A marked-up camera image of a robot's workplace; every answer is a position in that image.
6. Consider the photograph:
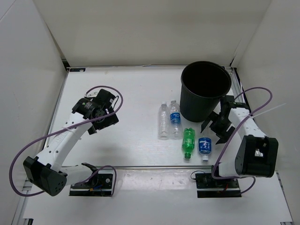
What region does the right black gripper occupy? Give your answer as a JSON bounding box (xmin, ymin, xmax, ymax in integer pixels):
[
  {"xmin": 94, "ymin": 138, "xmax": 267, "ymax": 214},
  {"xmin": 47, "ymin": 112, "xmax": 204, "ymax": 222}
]
[{"xmin": 201, "ymin": 112, "xmax": 235, "ymax": 145}]

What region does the short blue label water bottle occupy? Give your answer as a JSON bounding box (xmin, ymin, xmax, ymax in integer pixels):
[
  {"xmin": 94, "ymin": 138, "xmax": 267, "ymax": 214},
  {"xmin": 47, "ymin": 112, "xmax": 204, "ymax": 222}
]
[{"xmin": 198, "ymin": 136, "xmax": 212, "ymax": 162}]

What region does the green plastic soda bottle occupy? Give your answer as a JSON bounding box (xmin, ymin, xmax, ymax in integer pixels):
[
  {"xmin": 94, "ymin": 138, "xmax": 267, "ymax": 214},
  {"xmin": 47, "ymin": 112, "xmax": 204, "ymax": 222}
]
[{"xmin": 182, "ymin": 128, "xmax": 195, "ymax": 159}]

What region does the clear bottle with blue label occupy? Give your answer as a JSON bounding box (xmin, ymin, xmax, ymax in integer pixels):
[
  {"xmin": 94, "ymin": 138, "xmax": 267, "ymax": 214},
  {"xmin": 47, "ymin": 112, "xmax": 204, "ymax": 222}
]
[{"xmin": 169, "ymin": 100, "xmax": 182, "ymax": 139}]

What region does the clear unlabelled plastic bottle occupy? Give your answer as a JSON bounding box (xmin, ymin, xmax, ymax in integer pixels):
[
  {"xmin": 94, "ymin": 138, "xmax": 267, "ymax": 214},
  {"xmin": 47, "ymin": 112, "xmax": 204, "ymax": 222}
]
[{"xmin": 158, "ymin": 102, "xmax": 169, "ymax": 140}]

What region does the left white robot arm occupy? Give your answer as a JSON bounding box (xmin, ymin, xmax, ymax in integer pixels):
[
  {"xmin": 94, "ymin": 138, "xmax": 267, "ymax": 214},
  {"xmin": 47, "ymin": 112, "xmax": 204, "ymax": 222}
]
[{"xmin": 23, "ymin": 89, "xmax": 119, "ymax": 196}]

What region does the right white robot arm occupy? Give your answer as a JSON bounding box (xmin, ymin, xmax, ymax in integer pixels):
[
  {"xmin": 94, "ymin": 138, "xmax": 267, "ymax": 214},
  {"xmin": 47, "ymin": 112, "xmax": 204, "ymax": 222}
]
[{"xmin": 201, "ymin": 95, "xmax": 278, "ymax": 188}]

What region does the black plastic waste bin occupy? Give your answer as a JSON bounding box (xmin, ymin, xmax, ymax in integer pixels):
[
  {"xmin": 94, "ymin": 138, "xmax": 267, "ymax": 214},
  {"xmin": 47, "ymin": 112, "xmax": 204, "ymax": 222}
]
[{"xmin": 180, "ymin": 61, "xmax": 232, "ymax": 122}]

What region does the white cable tie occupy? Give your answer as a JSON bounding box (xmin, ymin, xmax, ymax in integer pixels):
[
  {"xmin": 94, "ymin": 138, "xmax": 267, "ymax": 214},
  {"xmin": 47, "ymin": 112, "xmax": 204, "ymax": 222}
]
[{"xmin": 247, "ymin": 103, "xmax": 286, "ymax": 119}]

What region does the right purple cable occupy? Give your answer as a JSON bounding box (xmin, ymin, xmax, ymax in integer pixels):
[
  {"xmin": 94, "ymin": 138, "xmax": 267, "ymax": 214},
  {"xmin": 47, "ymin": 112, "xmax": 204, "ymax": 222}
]
[{"xmin": 211, "ymin": 87, "xmax": 274, "ymax": 194}]

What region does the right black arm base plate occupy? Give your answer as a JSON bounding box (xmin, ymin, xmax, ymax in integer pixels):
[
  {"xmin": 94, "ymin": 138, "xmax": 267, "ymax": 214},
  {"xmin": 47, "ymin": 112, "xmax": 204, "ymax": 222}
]
[{"xmin": 190, "ymin": 170, "xmax": 241, "ymax": 198}]

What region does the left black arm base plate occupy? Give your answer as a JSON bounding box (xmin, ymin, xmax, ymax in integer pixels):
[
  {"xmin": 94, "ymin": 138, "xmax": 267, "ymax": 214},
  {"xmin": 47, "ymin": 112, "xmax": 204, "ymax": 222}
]
[{"xmin": 69, "ymin": 169, "xmax": 117, "ymax": 197}]

